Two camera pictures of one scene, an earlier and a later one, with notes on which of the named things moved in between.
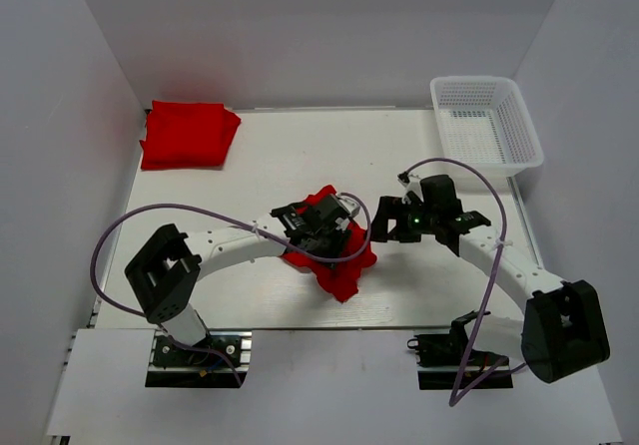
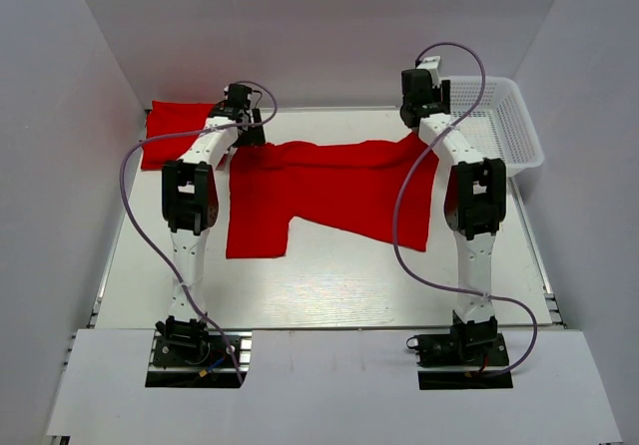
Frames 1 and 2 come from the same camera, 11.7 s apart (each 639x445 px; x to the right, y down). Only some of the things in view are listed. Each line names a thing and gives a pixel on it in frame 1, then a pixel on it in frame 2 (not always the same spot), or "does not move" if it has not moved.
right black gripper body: [428, 216] -> [438, 93]
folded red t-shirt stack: [187, 136] does not move
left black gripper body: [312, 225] -> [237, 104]
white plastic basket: [483, 121] does not move
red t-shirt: [341, 277] -> [350, 188]
